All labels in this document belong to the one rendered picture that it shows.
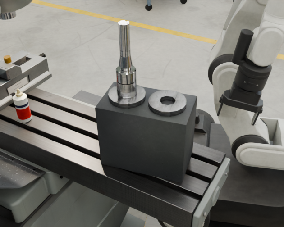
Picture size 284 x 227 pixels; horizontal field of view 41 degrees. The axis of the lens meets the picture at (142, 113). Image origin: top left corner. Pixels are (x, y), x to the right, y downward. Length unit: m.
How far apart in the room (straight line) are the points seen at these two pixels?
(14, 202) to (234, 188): 0.81
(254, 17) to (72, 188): 0.79
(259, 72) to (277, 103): 1.95
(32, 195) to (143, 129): 0.43
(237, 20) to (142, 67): 2.16
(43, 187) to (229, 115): 0.69
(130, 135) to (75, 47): 2.86
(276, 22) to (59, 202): 0.83
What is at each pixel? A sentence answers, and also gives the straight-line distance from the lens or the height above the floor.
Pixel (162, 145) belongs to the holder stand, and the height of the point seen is 1.08.
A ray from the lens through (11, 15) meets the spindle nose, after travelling 1.06.
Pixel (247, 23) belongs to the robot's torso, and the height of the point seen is 1.19.
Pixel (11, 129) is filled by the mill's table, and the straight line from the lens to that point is 1.18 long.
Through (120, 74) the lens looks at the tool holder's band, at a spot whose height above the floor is 1.23.
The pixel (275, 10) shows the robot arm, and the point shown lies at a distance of 1.01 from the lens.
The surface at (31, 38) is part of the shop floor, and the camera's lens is 4.00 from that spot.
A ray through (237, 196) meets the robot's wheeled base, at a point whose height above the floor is 0.57.
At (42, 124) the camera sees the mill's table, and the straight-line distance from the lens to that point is 1.17.
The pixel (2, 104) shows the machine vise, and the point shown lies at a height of 0.98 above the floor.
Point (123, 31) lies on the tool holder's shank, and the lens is 0.81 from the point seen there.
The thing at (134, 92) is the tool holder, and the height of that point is 1.18.
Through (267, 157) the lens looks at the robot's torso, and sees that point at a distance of 1.48.
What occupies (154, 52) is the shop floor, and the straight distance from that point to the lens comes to 3.57.
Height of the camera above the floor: 1.67
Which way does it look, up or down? 37 degrees down
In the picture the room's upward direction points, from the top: 1 degrees counter-clockwise
